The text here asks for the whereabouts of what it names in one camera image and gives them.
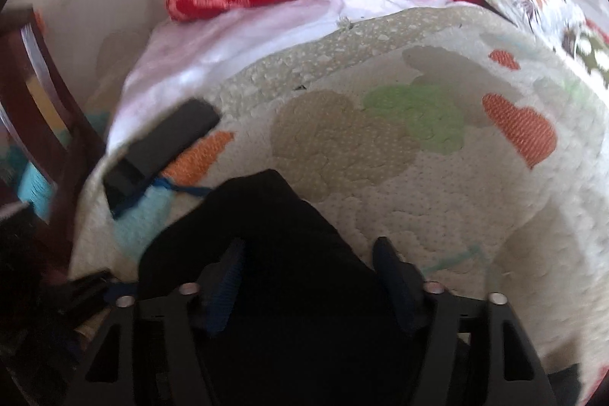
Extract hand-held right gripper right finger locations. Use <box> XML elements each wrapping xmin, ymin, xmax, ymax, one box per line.
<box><xmin>372</xmin><ymin>237</ymin><xmax>558</xmax><ymax>406</ymax></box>

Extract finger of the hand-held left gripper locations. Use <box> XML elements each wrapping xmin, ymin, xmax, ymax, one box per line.
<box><xmin>64</xmin><ymin>269</ymin><xmax>125</xmax><ymax>316</ymax></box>

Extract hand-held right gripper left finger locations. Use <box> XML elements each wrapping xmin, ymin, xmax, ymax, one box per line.
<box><xmin>71</xmin><ymin>237</ymin><xmax>246</xmax><ymax>406</ymax></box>

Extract black pants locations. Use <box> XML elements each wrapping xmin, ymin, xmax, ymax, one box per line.
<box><xmin>138</xmin><ymin>169</ymin><xmax>581</xmax><ymax>406</ymax></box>

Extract heart print quilted blanket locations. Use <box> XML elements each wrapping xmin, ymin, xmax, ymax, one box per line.
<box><xmin>69</xmin><ymin>6</ymin><xmax>609</xmax><ymax>406</ymax></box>

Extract black smartphone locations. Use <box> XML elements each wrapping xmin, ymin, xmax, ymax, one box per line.
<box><xmin>104</xmin><ymin>98</ymin><xmax>222</xmax><ymax>209</ymax></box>

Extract dark wooden chair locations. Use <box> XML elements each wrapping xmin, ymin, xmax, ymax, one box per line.
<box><xmin>0</xmin><ymin>6</ymin><xmax>108</xmax><ymax>264</ymax></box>

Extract white bed sheet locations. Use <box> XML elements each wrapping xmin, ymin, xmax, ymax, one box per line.
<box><xmin>105</xmin><ymin>0</ymin><xmax>477</xmax><ymax>154</ymax></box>

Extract green patterned pillow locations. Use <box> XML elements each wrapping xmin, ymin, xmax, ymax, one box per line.
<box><xmin>564</xmin><ymin>20</ymin><xmax>609</xmax><ymax>90</ymax></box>

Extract blue lanyard with clip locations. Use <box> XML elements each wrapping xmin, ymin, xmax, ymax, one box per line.
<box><xmin>113</xmin><ymin>176</ymin><xmax>210</xmax><ymax>217</ymax></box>

